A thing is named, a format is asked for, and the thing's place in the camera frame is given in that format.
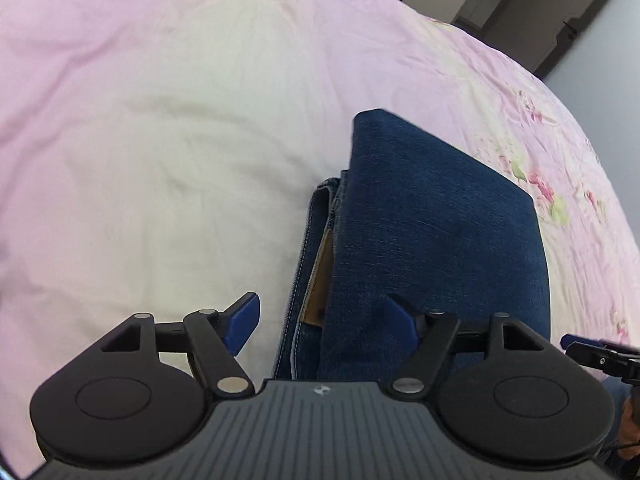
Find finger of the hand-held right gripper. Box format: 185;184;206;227
559;332;640;387

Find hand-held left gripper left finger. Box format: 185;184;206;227
92;292;262;397

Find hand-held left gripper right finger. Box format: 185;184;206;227
386;294;549;397

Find blue denim pants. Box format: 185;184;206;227
272;108;552;382

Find person's right hand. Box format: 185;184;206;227
620;396;640;459

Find pink floral duvet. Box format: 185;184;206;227
0;0;640;480

